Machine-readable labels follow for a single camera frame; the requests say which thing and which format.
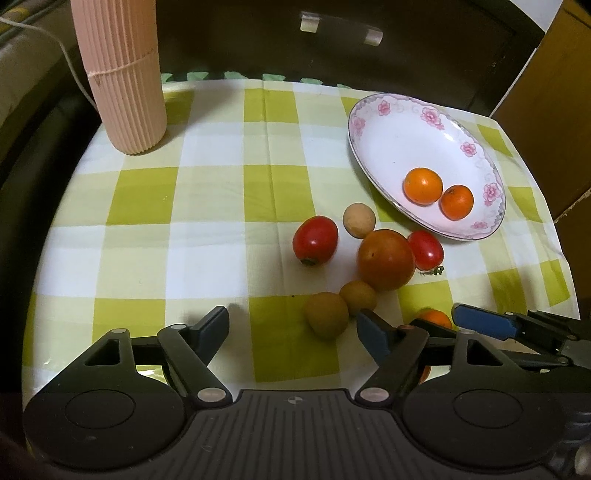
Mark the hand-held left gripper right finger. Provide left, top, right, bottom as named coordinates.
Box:
left=355, top=308, right=527, bottom=409

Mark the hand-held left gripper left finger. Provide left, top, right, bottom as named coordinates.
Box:
left=69, top=305, right=233, bottom=408

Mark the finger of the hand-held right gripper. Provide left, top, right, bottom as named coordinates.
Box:
left=451, top=302, right=591, bottom=344
left=496, top=346, right=573, bottom=371

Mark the tangerine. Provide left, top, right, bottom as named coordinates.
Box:
left=438, top=184, right=475, bottom=221
left=403, top=167, right=444, bottom=206
left=411, top=308, right=455, bottom=385

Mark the large orange-red tomato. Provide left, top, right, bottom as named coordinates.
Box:
left=357, top=229, right=416, bottom=291

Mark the red cherry tomato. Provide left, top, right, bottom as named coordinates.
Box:
left=292, top=215, right=340, bottom=267
left=406, top=230, right=445, bottom=277

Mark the brown longan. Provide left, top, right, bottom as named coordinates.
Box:
left=339, top=280, right=378, bottom=317
left=342, top=203, right=376, bottom=240
left=303, top=292, right=350, bottom=341

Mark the white floral plate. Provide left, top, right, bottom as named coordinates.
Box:
left=347, top=92, right=507, bottom=241

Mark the green checked tablecloth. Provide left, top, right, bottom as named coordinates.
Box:
left=21, top=76, right=581, bottom=402

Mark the brown cardboard box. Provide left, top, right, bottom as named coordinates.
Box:
left=489, top=0, right=591, bottom=222

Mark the green foam mat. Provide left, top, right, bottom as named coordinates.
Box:
left=161, top=69, right=352, bottom=89

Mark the dark wooden cabinet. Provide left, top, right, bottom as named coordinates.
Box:
left=154, top=0, right=546, bottom=112

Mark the pink ribbed cylinder bottle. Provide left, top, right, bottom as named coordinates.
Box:
left=70, top=0, right=168, bottom=155

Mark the thin white cable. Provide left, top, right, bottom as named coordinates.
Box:
left=0, top=17, right=100, bottom=112

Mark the clear cabinet handle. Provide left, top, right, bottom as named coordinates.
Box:
left=299, top=11, right=385, bottom=47

